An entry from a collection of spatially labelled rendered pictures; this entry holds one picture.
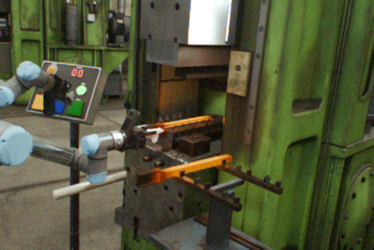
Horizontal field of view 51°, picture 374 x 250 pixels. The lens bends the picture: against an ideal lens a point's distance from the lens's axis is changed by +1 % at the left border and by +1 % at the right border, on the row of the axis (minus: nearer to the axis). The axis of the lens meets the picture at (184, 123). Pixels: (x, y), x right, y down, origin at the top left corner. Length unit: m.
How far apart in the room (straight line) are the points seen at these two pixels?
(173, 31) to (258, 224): 0.86
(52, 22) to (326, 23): 5.06
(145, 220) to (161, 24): 0.87
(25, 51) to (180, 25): 5.04
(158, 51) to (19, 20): 4.83
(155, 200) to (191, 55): 0.65
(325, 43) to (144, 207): 1.07
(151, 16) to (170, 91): 0.43
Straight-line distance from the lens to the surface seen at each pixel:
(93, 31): 6.65
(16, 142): 1.26
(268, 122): 1.54
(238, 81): 1.57
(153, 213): 1.80
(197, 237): 1.49
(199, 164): 1.40
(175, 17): 1.63
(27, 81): 1.68
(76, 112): 1.96
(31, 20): 6.49
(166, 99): 1.98
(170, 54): 1.65
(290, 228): 2.04
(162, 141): 1.73
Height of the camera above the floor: 1.46
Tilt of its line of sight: 15 degrees down
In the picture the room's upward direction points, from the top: 4 degrees clockwise
